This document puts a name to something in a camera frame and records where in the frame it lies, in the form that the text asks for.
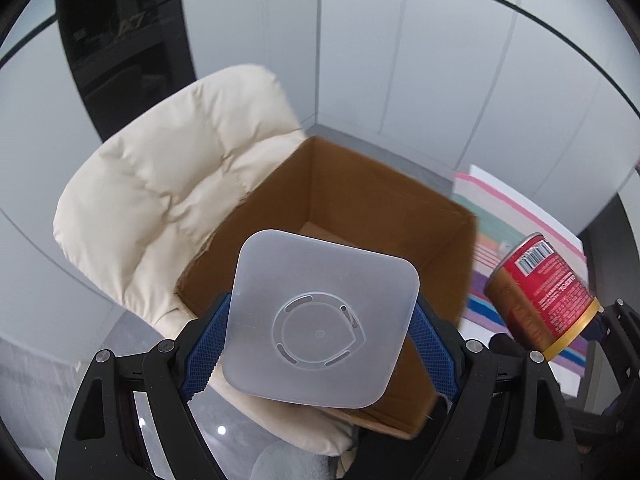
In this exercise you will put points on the cream padded chair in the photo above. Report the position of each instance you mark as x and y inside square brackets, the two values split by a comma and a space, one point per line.
[165, 160]

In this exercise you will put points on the brown cardboard box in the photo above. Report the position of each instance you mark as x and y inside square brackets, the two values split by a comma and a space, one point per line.
[375, 200]

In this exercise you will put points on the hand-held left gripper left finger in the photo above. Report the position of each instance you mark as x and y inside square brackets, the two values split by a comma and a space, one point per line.
[207, 355]

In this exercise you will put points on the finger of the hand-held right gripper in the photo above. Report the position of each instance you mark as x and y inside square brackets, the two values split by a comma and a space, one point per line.
[622, 330]
[505, 345]

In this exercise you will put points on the striped pastel cloth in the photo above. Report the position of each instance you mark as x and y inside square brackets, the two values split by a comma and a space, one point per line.
[500, 230]

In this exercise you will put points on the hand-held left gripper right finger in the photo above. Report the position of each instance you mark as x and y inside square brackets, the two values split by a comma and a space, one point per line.
[435, 350]

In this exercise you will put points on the translucent square plastic container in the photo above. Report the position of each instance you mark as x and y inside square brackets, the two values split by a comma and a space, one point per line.
[320, 320]

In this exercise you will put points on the dark glass panel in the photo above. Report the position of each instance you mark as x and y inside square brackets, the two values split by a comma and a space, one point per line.
[125, 35]

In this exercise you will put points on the red can with gold lid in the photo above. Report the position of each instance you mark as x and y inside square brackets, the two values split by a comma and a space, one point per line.
[540, 290]

